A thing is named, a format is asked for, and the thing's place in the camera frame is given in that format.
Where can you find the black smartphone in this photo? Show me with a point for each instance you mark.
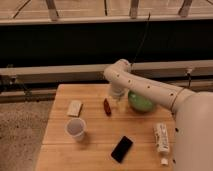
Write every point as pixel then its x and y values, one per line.
pixel 121 149

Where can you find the green bowl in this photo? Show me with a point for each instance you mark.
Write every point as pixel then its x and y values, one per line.
pixel 140 103

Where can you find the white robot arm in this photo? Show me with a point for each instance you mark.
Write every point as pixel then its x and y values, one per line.
pixel 193 112

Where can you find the white tube with cap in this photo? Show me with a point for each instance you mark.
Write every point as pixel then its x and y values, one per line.
pixel 162 142

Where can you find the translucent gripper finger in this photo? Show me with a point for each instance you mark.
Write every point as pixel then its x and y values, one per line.
pixel 117 101

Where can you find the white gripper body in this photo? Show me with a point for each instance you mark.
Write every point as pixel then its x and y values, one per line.
pixel 116 92

